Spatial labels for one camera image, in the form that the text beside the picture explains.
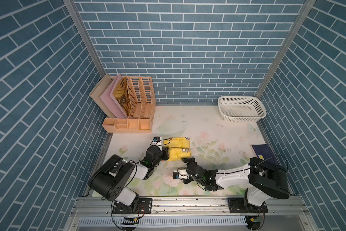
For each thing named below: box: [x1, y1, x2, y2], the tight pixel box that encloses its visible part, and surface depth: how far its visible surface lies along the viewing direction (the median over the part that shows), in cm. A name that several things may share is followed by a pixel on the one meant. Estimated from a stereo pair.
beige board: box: [88, 73, 116, 119], surface depth 93 cm
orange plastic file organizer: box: [102, 76, 157, 134], surface depth 106 cm
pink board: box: [99, 73, 128, 119], surface depth 93 cm
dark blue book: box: [251, 144, 278, 165], surface depth 95 cm
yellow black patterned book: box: [112, 77, 132, 117], surface depth 103 cm
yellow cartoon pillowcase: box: [162, 136, 192, 162], surface depth 91 cm
